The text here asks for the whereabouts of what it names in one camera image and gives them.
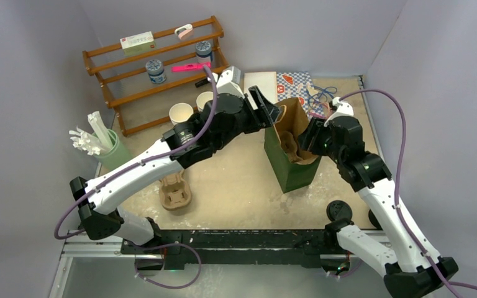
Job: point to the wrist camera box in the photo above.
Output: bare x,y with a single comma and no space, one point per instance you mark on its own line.
229,82
338,108

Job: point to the blue lidded jar left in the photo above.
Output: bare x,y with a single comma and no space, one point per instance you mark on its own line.
155,71

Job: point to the wooden shelf rack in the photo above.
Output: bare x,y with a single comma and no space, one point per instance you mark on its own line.
142,65

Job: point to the pink marker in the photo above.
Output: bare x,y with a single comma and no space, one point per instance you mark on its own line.
191,67

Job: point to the white paper bag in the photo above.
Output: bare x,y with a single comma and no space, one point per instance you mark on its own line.
266,82

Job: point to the white green box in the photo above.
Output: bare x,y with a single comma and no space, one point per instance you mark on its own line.
136,44

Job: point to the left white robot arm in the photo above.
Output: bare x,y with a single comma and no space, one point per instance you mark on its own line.
187,143

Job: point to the green paper bag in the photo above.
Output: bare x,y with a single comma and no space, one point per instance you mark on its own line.
290,176

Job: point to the green straw holder cup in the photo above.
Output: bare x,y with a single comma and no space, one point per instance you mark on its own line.
117,156

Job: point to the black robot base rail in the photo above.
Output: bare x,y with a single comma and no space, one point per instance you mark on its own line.
307,248

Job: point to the black cup lid near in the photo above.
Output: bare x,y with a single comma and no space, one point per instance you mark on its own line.
337,210

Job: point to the blue lidded jar right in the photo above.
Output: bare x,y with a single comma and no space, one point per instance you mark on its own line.
203,52

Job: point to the white paper cup stack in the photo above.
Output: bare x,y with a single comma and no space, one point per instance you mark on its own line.
180,112
203,99

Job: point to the pink white clip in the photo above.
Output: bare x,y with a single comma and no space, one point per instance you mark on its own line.
184,32

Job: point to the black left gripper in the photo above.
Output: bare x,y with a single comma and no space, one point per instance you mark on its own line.
267,113

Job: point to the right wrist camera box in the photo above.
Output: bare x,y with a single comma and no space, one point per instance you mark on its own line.
338,108

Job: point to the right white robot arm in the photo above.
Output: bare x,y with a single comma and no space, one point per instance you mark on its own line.
412,267

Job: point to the black blue marker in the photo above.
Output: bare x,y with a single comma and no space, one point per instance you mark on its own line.
202,82

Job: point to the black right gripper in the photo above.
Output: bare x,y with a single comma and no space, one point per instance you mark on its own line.
317,129

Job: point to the blue checkered paper bag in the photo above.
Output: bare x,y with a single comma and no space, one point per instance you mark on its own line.
295,84

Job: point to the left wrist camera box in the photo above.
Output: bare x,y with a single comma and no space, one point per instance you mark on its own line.
229,82

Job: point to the brown pulp cup carrier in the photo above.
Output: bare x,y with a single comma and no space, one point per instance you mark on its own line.
290,147

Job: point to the blue lidded jar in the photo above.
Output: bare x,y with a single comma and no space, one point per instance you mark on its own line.
155,71
203,52

